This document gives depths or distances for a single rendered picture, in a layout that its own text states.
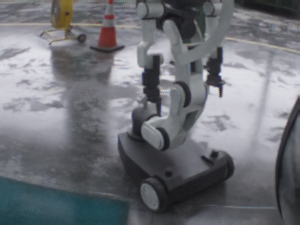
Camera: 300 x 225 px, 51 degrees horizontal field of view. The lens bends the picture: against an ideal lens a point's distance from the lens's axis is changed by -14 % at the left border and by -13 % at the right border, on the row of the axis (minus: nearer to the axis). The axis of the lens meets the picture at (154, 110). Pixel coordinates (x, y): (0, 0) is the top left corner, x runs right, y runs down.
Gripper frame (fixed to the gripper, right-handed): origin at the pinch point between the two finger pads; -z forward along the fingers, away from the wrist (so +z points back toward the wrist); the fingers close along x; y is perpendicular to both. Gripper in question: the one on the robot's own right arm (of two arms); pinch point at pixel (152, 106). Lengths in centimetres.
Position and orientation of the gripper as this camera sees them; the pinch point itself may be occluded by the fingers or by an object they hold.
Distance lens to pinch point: 178.2
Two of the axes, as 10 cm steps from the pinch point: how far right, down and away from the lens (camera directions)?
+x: 5.9, 2.2, -7.7
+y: 8.0, -2.1, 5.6
